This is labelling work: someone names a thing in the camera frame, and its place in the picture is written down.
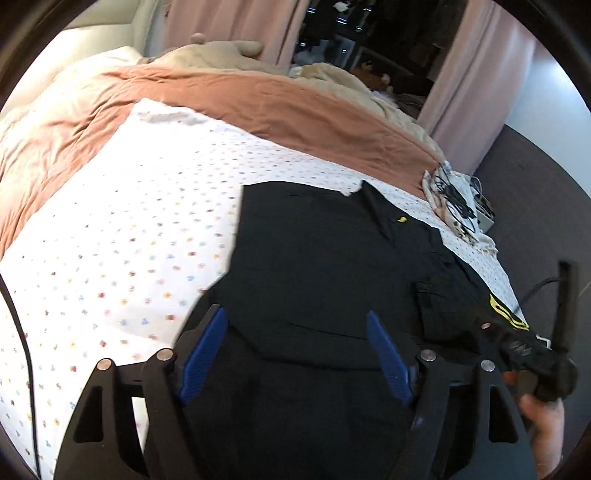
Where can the beige plush toy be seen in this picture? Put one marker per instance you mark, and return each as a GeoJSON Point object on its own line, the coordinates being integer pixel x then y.
{"type": "Point", "coordinates": [226, 51]}

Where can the pink right curtain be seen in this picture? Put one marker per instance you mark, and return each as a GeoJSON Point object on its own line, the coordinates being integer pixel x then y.
{"type": "Point", "coordinates": [478, 85]}

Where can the terracotta orange blanket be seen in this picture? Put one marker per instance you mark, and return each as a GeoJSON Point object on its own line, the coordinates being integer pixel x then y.
{"type": "Point", "coordinates": [46, 142]}

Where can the white bedside table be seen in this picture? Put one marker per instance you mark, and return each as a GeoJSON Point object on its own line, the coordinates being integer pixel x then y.
{"type": "Point", "coordinates": [485, 212]}

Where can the beige rumpled blanket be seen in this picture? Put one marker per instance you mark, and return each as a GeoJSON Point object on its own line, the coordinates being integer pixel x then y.
{"type": "Point", "coordinates": [322, 76]}

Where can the white patterned cloth under cables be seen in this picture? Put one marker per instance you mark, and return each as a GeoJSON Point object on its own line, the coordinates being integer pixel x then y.
{"type": "Point", "coordinates": [451, 196]}

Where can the person's right hand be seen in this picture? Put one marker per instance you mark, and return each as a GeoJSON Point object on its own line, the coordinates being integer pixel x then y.
{"type": "Point", "coordinates": [548, 420]}

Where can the pink left curtain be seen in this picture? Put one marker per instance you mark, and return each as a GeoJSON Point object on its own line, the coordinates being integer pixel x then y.
{"type": "Point", "coordinates": [275, 23]}

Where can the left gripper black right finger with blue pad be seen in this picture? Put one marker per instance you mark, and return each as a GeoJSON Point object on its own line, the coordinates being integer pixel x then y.
{"type": "Point", "coordinates": [499, 448]}

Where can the black shirt with yellow stripes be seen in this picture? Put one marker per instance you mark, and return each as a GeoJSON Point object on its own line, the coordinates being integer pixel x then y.
{"type": "Point", "coordinates": [296, 390]}

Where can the white dotted bed sheet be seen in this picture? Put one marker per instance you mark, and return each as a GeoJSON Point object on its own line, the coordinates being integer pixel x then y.
{"type": "Point", "coordinates": [112, 263]}

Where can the cream padded headboard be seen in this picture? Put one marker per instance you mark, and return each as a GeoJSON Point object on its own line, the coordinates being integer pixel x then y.
{"type": "Point", "coordinates": [107, 25]}

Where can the pink curtain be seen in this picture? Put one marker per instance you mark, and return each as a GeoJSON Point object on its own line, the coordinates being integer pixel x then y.
{"type": "Point", "coordinates": [478, 85]}
{"type": "Point", "coordinates": [275, 23]}

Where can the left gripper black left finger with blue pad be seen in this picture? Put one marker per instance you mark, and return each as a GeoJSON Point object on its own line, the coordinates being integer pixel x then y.
{"type": "Point", "coordinates": [127, 421]}

